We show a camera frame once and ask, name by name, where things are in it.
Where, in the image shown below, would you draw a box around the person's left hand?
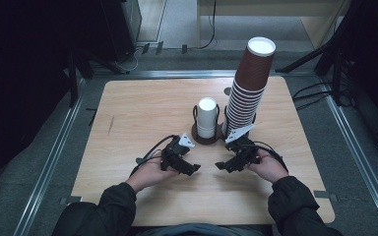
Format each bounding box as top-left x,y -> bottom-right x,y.
126,156 -> 179,194

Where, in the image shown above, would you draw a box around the right hand-held gripper cable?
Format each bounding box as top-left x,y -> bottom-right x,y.
249,141 -> 289,174

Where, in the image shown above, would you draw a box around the white floor cable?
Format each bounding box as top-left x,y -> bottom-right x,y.
113,47 -> 146,73

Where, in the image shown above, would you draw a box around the metal floor rail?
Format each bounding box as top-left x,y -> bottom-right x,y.
92,69 -> 316,80
12,78 -> 87,236
318,78 -> 378,236

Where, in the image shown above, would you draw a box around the white cup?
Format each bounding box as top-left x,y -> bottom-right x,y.
196,96 -> 219,140

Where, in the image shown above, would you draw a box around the person's right hand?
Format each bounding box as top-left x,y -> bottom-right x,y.
246,149 -> 289,185

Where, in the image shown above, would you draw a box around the stack of brown cups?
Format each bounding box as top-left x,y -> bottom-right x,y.
221,36 -> 277,140

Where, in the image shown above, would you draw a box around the dark cup holder rack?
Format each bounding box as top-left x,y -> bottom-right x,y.
191,103 -> 258,146

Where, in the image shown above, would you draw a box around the dark cabinet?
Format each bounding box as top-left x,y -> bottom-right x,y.
99,0 -> 143,64

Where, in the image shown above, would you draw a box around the light wooden furniture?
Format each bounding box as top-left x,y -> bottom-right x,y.
196,0 -> 353,51

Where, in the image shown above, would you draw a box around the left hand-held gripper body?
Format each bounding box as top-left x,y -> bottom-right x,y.
159,132 -> 196,172

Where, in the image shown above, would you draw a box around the black floor cables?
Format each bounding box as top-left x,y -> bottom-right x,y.
291,81 -> 336,111

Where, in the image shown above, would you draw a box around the black hanging cable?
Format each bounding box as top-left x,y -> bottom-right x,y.
197,0 -> 219,51

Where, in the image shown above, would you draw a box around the black metal stand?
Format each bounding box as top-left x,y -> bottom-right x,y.
66,53 -> 81,108

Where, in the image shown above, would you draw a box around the grey tape strip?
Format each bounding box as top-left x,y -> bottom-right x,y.
313,190 -> 339,203
59,195 -> 84,207

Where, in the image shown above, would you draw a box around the person's blue pants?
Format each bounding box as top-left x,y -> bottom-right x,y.
137,223 -> 274,236

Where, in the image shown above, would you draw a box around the hand-held gripper cable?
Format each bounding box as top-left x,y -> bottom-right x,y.
129,134 -> 178,178
249,141 -> 289,174

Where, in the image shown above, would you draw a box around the black tripod stand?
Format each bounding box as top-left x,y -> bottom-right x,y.
275,0 -> 378,109

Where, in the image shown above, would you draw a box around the left hand-held gripper cable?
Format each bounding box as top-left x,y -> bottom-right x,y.
129,134 -> 178,178

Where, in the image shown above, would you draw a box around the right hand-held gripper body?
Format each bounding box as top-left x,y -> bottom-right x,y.
224,123 -> 261,165

